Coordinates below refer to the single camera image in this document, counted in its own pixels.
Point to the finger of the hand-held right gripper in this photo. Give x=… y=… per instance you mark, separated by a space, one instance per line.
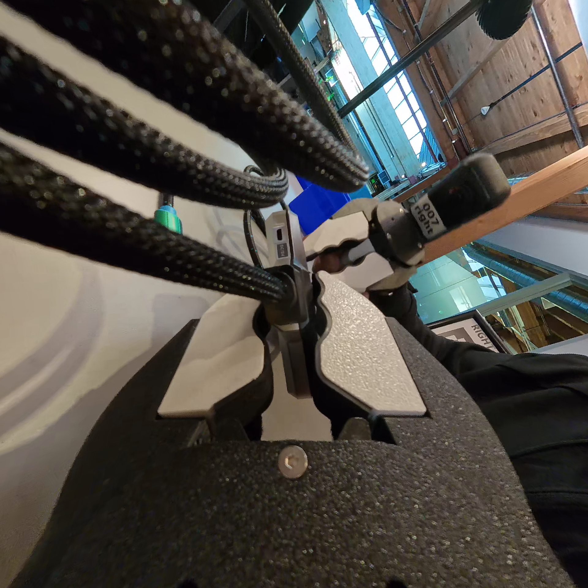
x=342 y=229
x=376 y=273

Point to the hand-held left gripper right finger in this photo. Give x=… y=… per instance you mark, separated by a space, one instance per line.
x=367 y=363

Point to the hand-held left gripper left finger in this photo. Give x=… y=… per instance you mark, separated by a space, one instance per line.
x=216 y=363

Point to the blue plastic bin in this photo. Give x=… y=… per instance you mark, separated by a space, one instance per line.
x=317 y=206

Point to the person's right hand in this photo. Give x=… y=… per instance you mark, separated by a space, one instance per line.
x=333 y=262

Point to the black-framed printed panel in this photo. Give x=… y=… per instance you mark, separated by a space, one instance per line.
x=468 y=333

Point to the silver ceiling duct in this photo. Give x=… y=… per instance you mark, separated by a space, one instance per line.
x=528 y=285

